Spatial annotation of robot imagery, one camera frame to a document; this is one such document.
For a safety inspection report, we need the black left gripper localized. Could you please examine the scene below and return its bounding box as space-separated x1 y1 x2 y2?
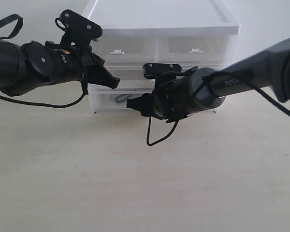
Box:
45 41 120 89

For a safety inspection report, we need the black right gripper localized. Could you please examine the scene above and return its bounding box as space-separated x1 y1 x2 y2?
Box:
127 73 191 123

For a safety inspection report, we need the gold keychain with black strap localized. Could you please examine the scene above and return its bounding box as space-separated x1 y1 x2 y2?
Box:
115 89 140 103

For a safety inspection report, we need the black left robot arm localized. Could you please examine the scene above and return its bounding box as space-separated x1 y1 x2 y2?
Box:
0 40 120 97

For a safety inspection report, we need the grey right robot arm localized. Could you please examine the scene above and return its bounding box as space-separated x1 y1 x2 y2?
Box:
126 38 290 122

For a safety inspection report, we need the white plastic drawer cabinet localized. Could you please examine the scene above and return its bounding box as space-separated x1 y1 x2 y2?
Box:
83 0 241 115

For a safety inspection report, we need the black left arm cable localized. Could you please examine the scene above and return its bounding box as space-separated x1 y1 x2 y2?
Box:
0 14 90 109

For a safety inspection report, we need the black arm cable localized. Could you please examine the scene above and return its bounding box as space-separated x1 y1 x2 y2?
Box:
146 72 290 147
0 14 90 109

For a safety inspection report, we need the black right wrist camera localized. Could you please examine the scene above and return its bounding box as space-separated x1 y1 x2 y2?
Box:
142 63 182 79

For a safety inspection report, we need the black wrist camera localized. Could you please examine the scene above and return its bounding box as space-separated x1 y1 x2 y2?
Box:
55 9 103 48
142 63 182 79

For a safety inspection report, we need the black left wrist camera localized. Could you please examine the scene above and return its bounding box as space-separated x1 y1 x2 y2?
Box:
55 9 103 48

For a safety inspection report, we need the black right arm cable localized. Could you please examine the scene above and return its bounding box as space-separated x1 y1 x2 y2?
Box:
146 72 290 147

